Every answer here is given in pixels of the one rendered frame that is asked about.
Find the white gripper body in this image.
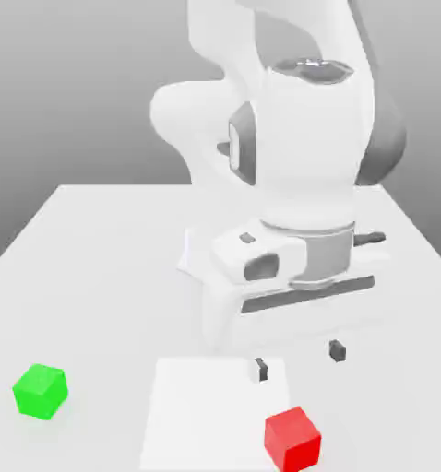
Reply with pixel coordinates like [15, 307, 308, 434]
[237, 274, 383, 349]

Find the small red cube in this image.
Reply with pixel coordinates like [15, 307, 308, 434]
[263, 405, 323, 472]

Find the small green cube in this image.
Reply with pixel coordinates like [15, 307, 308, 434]
[11, 362, 70, 422]

